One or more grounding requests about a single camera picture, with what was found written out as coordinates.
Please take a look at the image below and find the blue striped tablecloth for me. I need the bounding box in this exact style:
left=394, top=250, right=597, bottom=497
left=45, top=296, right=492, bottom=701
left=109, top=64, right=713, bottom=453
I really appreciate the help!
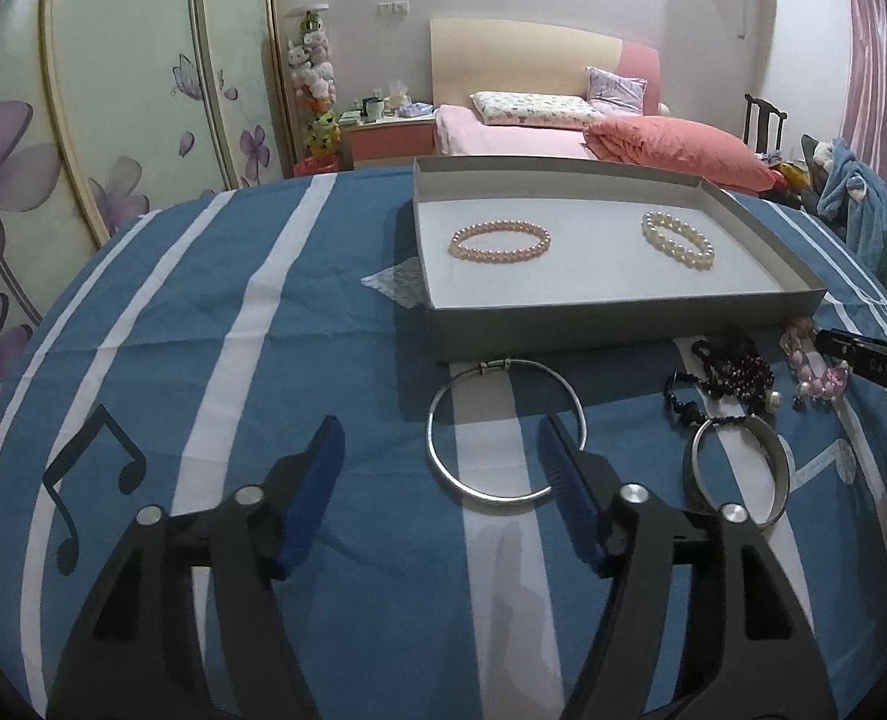
left=0, top=164, right=887, bottom=720

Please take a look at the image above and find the black bead bracelet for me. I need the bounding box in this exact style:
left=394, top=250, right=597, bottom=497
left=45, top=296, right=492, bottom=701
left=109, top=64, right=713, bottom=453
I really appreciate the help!
left=663, top=369, right=753, bottom=430

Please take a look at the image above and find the folded coral duvet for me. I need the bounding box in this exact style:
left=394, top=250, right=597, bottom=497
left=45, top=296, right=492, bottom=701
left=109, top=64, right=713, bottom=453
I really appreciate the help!
left=583, top=115, right=775, bottom=193

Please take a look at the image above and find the dark red bead necklace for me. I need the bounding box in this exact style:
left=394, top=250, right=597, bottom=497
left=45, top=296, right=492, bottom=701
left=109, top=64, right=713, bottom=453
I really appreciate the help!
left=689, top=326, right=784, bottom=415

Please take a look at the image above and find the small clear plastic bag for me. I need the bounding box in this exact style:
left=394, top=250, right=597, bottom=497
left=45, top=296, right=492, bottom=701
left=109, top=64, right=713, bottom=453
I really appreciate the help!
left=361, top=257, right=427, bottom=310

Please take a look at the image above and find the blue hanging bathrobe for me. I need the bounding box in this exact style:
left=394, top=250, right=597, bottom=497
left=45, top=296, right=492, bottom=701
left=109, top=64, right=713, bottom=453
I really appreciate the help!
left=818, top=138, right=887, bottom=281

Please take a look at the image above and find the white pearl bracelet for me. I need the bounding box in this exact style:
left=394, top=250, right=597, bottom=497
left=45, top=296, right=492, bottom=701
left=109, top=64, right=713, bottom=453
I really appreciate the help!
left=640, top=208, right=717, bottom=272

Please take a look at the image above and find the purple patterned pillow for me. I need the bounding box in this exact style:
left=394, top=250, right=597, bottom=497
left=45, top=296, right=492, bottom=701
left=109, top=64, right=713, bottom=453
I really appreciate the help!
left=585, top=65, right=647, bottom=115

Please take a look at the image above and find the grey cardboard tray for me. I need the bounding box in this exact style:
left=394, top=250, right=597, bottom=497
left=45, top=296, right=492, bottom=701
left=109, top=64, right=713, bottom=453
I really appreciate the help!
left=412, top=156, right=826, bottom=362

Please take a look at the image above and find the pink pearl bracelet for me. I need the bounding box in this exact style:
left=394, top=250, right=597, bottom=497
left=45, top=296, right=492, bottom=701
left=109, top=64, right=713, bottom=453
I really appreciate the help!
left=448, top=219, right=553, bottom=265

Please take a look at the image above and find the pink bedside table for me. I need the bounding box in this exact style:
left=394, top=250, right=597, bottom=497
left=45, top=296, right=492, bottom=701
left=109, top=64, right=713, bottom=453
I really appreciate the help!
left=341, top=114, right=435, bottom=169

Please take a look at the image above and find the cream pink headboard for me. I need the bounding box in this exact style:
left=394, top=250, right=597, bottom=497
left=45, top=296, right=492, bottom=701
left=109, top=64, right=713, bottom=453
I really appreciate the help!
left=429, top=16, right=661, bottom=114

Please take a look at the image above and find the wide silver cuff bangle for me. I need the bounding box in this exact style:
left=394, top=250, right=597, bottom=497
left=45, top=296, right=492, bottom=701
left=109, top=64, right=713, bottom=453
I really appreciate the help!
left=683, top=415, right=792, bottom=532

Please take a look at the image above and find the plush toy tower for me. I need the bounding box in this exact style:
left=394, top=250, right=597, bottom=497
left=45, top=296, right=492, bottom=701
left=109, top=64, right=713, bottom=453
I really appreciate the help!
left=286, top=4, right=339, bottom=161

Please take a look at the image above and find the thin silver bangle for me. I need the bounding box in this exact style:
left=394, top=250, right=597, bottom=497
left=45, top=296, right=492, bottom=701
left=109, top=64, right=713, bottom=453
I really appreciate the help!
left=424, top=358, right=588, bottom=511

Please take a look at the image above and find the sliding glass wardrobe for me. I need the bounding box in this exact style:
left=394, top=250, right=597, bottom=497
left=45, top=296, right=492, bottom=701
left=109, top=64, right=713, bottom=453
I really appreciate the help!
left=0, top=0, right=290, bottom=391

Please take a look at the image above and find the floral white pillow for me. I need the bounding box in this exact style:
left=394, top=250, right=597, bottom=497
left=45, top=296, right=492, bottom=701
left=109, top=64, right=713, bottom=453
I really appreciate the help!
left=469, top=91, right=603, bottom=130

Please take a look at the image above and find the pink bed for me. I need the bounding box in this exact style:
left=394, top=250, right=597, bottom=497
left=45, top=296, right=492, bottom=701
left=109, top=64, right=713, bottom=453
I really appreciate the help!
left=435, top=104, right=597, bottom=161

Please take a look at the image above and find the dark wooden chair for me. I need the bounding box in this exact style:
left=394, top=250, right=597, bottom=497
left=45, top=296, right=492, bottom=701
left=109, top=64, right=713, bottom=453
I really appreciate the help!
left=743, top=93, right=789, bottom=154

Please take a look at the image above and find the pink quartz bead bracelet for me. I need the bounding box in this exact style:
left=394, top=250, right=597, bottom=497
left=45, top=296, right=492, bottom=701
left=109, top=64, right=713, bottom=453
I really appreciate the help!
left=780, top=315, right=854, bottom=405

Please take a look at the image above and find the wall power socket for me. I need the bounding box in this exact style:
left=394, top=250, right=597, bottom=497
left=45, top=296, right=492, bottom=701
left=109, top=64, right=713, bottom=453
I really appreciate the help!
left=377, top=0, right=411, bottom=16

